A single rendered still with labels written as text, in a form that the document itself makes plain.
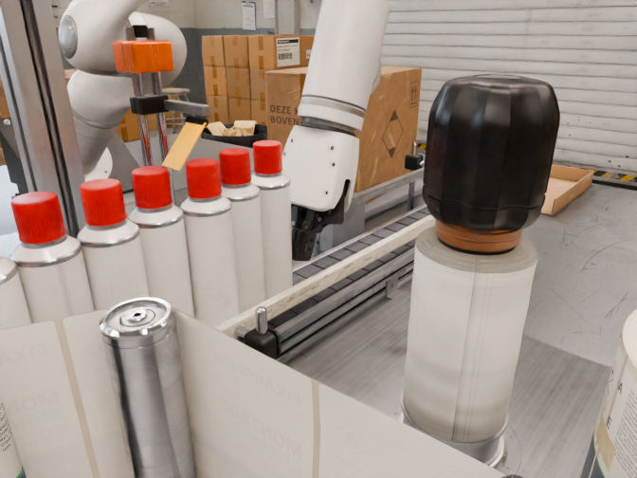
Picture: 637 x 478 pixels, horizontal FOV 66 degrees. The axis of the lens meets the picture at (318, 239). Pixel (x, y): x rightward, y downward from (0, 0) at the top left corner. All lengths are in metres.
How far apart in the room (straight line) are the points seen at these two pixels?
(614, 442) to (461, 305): 0.12
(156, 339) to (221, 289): 0.27
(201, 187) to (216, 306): 0.13
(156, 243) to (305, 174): 0.22
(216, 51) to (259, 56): 0.49
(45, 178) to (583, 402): 0.57
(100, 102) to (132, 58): 0.57
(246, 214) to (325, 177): 0.12
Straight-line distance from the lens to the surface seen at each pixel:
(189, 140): 0.52
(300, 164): 0.63
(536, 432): 0.50
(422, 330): 0.38
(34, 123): 0.57
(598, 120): 4.67
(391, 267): 0.75
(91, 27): 0.98
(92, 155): 1.22
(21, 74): 0.56
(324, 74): 0.62
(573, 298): 0.85
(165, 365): 0.28
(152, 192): 0.48
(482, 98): 0.32
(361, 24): 0.63
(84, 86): 1.12
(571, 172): 1.47
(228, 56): 4.52
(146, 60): 0.55
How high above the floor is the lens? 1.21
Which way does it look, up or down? 23 degrees down
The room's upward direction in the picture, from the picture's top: straight up
